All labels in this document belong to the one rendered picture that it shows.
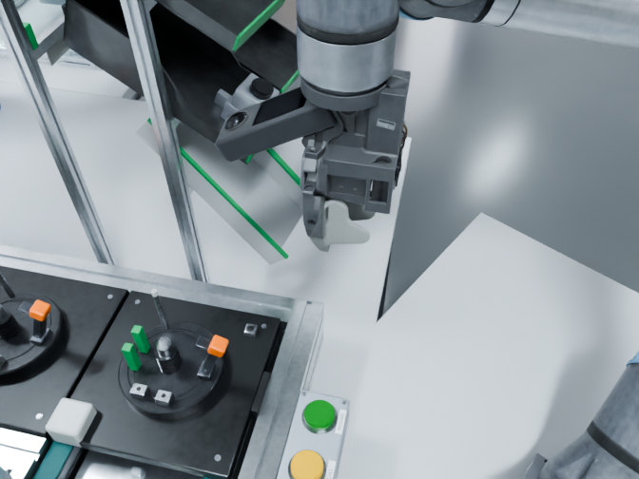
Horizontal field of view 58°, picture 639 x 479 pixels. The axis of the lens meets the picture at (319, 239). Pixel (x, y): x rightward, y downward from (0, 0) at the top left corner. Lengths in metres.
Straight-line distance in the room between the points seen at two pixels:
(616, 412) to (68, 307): 0.76
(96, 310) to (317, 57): 0.61
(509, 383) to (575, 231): 1.61
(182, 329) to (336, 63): 0.52
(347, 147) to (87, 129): 1.05
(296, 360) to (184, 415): 0.17
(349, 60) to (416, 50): 3.08
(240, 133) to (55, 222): 0.80
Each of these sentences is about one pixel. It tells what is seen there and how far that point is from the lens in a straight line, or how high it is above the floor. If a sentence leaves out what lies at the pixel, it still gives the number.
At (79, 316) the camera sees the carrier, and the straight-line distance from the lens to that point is 0.94.
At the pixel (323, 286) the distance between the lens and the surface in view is 1.04.
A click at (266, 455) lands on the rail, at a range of 0.79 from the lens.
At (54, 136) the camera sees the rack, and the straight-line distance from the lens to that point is 0.88.
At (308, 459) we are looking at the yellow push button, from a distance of 0.76.
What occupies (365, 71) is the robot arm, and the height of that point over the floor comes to 1.45.
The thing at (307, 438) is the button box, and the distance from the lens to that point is 0.78.
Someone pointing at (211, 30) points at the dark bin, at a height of 1.37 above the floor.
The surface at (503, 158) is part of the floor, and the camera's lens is 2.79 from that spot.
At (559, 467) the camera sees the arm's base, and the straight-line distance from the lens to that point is 0.81.
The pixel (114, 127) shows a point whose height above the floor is 0.86.
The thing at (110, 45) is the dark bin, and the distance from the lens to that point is 0.79.
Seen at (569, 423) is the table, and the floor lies 0.86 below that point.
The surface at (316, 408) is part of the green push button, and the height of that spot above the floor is 0.97.
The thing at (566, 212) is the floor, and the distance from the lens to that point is 2.61.
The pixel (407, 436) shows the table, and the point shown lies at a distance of 0.90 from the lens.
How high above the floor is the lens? 1.68
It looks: 47 degrees down
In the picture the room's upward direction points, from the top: straight up
